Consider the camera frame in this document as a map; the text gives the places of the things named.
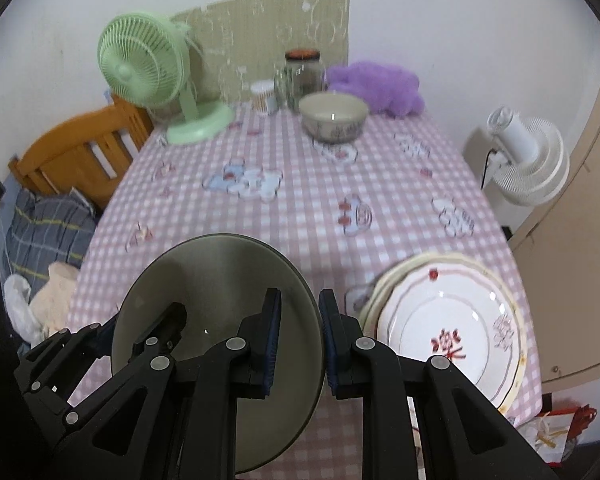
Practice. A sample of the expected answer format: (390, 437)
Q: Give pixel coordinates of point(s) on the yellow flowered plate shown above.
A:
(375, 305)

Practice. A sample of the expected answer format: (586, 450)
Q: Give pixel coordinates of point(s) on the green printed wall cloth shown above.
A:
(260, 30)

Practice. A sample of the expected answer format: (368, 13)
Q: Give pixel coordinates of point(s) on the grey plaid blanket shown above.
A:
(45, 230)

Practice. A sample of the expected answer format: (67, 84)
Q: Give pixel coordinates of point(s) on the beige wooden door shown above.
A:
(570, 285)

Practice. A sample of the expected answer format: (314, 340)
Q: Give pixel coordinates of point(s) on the white plate with red print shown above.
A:
(430, 320)

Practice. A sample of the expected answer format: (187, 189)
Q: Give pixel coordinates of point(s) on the large grey floral bowl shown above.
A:
(215, 280)

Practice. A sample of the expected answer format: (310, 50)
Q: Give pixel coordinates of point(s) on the white plastic bag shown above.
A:
(17, 300)

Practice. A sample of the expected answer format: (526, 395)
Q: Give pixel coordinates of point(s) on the red paper bag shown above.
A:
(575, 422)

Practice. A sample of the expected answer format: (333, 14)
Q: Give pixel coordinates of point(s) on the glass jar with dark lid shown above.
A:
(305, 80)

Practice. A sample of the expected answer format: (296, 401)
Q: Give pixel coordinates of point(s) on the white fan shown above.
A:
(535, 160)

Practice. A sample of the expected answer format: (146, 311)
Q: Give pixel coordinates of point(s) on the green desk fan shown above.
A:
(130, 65)

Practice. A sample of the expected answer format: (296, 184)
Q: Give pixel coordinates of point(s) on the toothpick holder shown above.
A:
(263, 97)

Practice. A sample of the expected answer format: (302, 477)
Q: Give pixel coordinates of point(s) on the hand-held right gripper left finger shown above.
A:
(272, 345)

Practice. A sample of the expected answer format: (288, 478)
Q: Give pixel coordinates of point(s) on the wooden chair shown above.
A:
(65, 150)

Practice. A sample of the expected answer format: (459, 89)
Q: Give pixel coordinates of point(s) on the small glass jar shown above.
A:
(282, 87)

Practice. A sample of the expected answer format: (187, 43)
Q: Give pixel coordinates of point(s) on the small grey floral bowl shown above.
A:
(332, 110)

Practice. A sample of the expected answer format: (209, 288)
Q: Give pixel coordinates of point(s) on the purple plush cloth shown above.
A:
(375, 85)

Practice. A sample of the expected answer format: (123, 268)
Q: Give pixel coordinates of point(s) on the cream cloth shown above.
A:
(55, 295)

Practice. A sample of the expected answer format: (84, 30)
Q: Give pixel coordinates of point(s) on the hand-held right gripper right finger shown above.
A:
(328, 345)

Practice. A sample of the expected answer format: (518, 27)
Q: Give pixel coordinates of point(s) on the pink checkered tablecloth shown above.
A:
(280, 220)

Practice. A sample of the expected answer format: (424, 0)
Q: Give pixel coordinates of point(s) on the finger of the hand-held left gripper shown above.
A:
(105, 335)
(167, 322)

